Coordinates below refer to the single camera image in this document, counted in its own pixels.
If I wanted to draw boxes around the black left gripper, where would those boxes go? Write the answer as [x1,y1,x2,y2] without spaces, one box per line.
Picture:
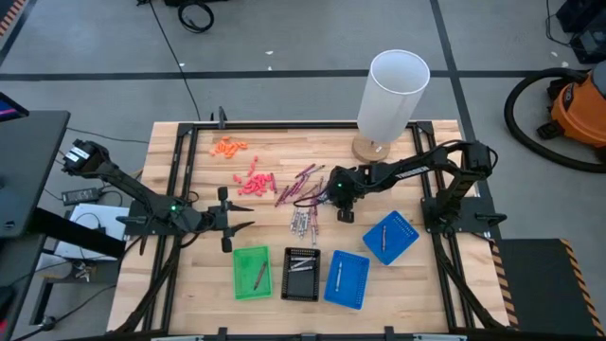
[202,186,256,254]

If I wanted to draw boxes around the green plastic basket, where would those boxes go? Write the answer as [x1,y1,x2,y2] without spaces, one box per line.
[232,244,275,302]

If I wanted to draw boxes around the black plastic basket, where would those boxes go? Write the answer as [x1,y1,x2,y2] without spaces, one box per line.
[280,246,322,303]

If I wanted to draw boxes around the blue plastic basket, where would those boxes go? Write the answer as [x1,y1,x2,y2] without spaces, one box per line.
[362,209,420,266]
[323,249,371,312]

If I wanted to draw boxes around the black table clamp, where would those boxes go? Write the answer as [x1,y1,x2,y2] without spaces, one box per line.
[210,106,229,130]

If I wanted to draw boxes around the white cylinder lamp wooden base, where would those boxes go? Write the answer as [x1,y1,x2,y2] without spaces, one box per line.
[350,48,432,166]

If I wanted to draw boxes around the white flat box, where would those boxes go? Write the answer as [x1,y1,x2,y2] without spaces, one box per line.
[53,203,132,261]

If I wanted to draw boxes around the black desk leg bar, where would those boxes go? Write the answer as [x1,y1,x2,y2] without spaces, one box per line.
[30,206,127,260]

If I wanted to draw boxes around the black power brick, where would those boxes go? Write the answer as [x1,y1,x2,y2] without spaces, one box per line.
[61,188,100,206]

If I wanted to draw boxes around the metal key bunch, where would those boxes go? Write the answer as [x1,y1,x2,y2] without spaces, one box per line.
[70,260,94,284]

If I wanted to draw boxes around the orange shop vacuum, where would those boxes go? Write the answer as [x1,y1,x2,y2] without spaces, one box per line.
[503,67,606,174]
[537,60,606,162]

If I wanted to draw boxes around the black hazard-edged floor mat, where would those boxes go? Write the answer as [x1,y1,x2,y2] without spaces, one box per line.
[0,0,26,38]
[490,238,606,338]

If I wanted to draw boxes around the laptop screen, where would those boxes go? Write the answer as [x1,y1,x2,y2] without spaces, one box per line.
[0,92,30,123]

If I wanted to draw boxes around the black equipment case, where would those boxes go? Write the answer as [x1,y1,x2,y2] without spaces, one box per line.
[553,0,606,65]

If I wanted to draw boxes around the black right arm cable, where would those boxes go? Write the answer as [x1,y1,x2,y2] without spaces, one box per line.
[292,187,332,208]

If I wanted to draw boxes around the black metal table frame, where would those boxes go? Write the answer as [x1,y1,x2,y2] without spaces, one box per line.
[113,118,510,341]

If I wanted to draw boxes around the coiled black cable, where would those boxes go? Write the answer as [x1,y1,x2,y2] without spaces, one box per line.
[177,2,215,34]

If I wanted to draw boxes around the long black floor cable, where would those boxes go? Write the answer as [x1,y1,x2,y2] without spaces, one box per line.
[148,0,203,122]

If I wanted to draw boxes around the black plug floor cable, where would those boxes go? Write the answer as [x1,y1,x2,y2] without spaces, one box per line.
[9,283,117,341]

